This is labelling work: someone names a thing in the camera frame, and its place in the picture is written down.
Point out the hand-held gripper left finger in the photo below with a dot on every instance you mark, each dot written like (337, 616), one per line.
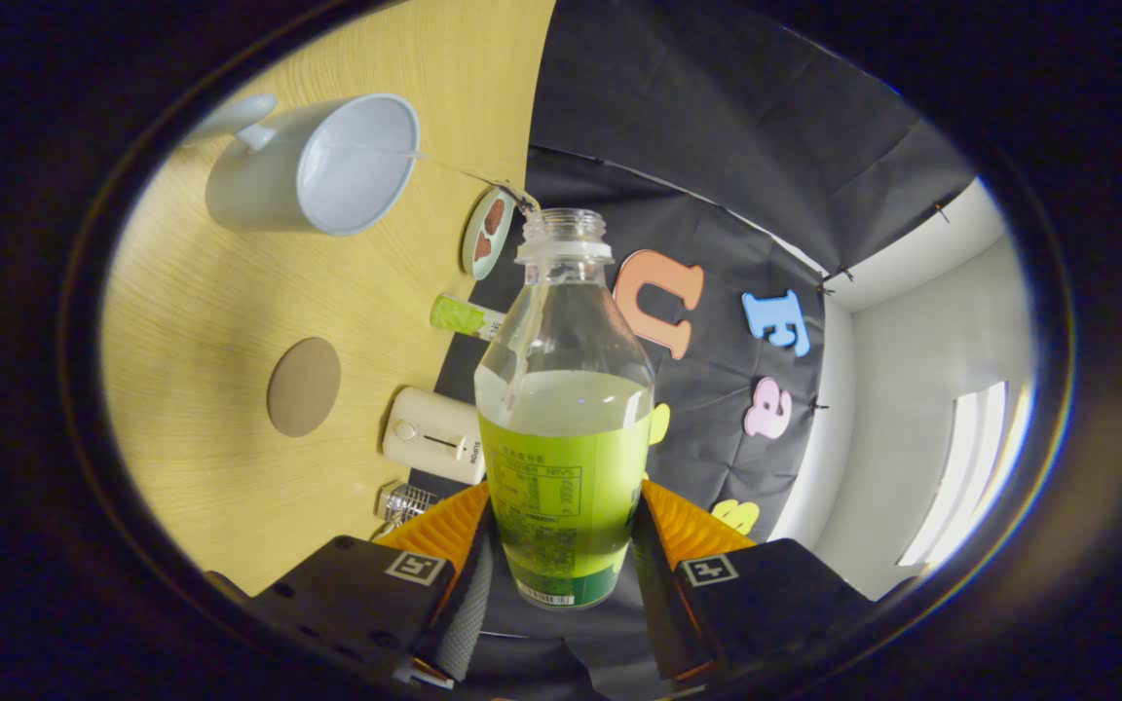
(468, 604)

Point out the white toaster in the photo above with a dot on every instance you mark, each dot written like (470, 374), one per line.
(430, 433)

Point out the brown food piece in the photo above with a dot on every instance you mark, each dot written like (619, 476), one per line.
(482, 245)
(494, 216)

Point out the round brown coaster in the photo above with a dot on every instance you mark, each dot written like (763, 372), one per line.
(304, 387)

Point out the pale green plate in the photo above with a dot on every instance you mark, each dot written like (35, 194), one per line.
(476, 265)

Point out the slim bottle green label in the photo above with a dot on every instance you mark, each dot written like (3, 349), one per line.
(459, 315)

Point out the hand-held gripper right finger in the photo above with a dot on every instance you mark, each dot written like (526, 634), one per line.
(654, 604)

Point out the clear juice bottle green label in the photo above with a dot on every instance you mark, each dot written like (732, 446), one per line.
(566, 487)

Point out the wooden table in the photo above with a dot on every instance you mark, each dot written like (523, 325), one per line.
(210, 321)

